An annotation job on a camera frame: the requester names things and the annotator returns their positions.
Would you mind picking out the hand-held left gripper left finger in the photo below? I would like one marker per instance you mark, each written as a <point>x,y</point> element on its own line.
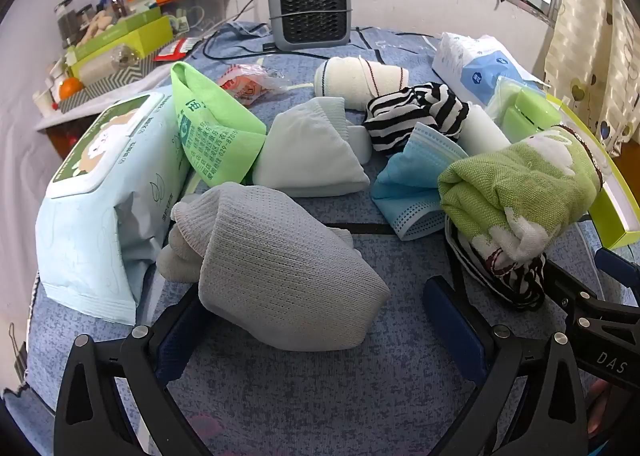
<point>175,346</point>

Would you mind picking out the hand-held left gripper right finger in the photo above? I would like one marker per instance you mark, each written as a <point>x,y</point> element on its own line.
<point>450,331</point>

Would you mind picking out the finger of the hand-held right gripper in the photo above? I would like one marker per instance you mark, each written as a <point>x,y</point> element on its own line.
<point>620,263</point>
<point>575,293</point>

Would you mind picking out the lime green cardboard box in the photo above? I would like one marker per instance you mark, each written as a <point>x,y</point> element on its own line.
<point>617,206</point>

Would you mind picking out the green towel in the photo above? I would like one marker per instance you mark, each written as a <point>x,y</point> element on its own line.
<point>520,186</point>

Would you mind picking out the grey knit sock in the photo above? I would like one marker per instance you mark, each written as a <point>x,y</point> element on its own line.
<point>280,266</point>

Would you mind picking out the blue face mask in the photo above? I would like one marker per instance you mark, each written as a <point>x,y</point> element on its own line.
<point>410,186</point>

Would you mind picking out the black white striped sock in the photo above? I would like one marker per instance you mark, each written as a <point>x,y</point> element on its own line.
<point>415,111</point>

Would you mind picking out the pale mint sock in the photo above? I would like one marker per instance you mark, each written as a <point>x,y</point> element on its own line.
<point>310,156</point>

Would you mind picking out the green printed fabric bag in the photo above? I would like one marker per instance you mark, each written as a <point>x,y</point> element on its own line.
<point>210,116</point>

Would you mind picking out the white bandage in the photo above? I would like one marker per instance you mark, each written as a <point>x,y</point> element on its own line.
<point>350,81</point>

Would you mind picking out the pink item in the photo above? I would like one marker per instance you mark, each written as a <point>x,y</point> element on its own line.
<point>247,83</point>

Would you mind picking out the person's right hand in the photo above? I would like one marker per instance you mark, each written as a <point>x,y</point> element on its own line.
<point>599,411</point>

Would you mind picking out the dark striped fabric bundle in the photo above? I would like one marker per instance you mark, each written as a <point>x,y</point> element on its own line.
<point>500,281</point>

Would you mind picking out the blue bed sheet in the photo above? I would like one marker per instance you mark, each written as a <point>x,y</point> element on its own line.
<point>350,386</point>

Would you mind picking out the wet wipes pack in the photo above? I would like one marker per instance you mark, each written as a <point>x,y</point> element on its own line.
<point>105,196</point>

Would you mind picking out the lime green plastic jar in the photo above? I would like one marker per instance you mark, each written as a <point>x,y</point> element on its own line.
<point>530,113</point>

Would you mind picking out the clear plastic bag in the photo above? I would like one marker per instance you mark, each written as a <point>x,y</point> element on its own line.
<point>515,86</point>

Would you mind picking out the heart print curtain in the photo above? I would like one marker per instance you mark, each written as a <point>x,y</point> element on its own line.
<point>590,46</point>

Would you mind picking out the white blue tissue pack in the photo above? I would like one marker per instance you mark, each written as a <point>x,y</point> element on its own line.
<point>475,66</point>

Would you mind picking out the grey zigzag patterned box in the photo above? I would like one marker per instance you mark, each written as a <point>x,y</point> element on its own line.
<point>105,86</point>

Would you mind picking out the orange fruit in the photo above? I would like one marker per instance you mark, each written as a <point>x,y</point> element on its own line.
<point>71,88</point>

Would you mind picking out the red white paper booklet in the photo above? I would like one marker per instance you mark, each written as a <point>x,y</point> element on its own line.
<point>175,50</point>

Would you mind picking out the lime green flat box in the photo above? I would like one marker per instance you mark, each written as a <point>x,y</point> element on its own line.
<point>135,43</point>

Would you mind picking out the beige plush toy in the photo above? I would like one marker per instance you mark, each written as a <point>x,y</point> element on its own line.
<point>100,26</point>

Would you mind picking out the short glass jar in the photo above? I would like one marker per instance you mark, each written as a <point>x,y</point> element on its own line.
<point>83,18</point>

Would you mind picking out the tall glass jar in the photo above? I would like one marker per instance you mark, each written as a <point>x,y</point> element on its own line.
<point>65,21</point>

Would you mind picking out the grey fan heater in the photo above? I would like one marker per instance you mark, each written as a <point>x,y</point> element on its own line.
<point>310,6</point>

